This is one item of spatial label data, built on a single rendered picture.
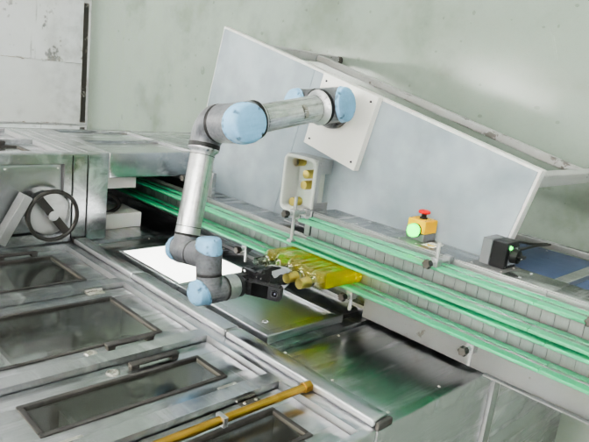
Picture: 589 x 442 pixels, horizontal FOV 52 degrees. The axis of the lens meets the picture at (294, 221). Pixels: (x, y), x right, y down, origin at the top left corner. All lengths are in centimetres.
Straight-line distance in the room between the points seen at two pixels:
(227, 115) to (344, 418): 86
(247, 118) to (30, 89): 387
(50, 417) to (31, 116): 417
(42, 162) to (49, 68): 300
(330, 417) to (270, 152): 134
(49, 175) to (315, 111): 116
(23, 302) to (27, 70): 353
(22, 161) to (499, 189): 172
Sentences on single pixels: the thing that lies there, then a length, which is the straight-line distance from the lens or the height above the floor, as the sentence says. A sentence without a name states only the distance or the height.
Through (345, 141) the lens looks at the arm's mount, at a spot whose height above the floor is 78.
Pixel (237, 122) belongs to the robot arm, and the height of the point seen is 140.
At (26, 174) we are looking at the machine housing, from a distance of 255.
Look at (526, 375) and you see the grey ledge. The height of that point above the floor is 88.
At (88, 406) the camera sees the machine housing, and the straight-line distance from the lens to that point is 154.
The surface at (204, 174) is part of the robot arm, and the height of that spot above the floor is 140.
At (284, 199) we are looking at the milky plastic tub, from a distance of 239.
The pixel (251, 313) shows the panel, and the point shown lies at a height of 124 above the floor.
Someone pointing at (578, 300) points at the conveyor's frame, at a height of 88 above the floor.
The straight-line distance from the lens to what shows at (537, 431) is 254.
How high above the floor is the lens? 247
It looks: 44 degrees down
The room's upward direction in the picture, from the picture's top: 96 degrees counter-clockwise
